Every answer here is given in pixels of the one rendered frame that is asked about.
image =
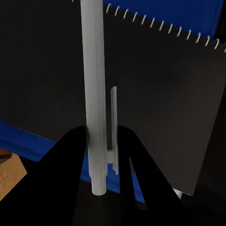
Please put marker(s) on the pen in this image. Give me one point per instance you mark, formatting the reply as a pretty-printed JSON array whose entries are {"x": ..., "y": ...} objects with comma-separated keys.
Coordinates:
[{"x": 92, "y": 15}]

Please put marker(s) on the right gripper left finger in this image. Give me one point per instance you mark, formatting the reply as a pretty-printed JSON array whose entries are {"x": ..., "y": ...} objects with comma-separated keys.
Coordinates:
[{"x": 46, "y": 195}]

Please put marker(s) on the desk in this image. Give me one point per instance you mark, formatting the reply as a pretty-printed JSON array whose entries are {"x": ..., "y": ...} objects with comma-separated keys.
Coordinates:
[{"x": 209, "y": 197}]

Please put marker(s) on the mouse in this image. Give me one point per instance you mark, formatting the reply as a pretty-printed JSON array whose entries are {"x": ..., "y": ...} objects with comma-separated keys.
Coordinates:
[{"x": 208, "y": 220}]

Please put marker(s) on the folder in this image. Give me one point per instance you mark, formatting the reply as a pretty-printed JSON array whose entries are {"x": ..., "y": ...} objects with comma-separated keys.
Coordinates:
[{"x": 207, "y": 17}]

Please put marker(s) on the notebook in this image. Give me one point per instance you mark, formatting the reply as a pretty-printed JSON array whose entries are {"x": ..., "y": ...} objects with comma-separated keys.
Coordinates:
[{"x": 170, "y": 82}]

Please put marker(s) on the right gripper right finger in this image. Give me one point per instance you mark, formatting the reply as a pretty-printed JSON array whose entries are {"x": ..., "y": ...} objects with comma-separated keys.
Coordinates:
[{"x": 164, "y": 208}]

